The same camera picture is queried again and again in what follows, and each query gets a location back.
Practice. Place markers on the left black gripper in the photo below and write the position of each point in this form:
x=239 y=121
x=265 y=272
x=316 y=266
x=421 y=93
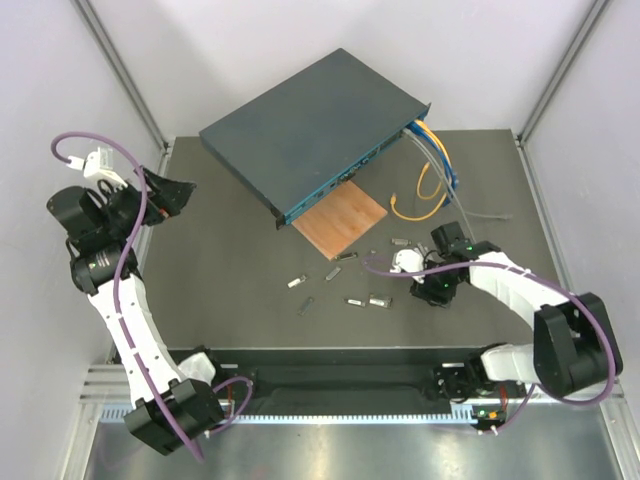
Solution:
x=166 y=199

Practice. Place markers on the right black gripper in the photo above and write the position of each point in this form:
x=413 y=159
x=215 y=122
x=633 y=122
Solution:
x=432 y=295

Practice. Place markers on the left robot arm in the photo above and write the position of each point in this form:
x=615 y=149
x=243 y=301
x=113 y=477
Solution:
x=172 y=402

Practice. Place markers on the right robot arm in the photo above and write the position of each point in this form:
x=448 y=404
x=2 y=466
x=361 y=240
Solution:
x=573 y=345

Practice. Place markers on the silver double SFP module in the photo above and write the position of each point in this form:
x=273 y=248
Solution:
x=380 y=301

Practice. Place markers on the silver SFP module upper right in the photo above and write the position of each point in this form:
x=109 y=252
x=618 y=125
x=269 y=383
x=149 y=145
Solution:
x=400 y=242

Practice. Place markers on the labelled SFP module bottom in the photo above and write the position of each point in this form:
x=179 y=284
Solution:
x=355 y=302

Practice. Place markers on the silver SFP module by board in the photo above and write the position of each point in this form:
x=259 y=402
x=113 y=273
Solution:
x=346 y=256

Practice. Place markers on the dark grey table mat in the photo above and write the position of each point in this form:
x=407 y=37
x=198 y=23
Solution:
x=221 y=274

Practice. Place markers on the dark SFP module centre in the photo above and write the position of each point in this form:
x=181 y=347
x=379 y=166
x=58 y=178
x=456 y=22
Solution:
x=333 y=273

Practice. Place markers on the wooden board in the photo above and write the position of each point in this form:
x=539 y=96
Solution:
x=338 y=220

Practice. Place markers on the dark SFP module lower left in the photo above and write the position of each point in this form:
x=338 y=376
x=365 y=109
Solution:
x=306 y=306

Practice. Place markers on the silver SFP module far left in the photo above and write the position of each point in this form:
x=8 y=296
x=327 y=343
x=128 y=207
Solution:
x=296 y=281

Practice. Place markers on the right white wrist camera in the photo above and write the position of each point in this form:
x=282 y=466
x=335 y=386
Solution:
x=408 y=261

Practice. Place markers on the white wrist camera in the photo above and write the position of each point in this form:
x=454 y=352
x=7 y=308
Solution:
x=97 y=165
x=408 y=261

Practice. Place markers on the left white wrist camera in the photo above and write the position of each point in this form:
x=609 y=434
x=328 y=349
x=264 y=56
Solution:
x=97 y=165

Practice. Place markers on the dark teal network switch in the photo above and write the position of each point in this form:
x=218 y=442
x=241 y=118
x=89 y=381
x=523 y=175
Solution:
x=297 y=142

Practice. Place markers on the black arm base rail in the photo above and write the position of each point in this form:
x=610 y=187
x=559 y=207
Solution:
x=356 y=381

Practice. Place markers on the grey slotted cable duct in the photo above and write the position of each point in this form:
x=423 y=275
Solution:
x=460 y=414

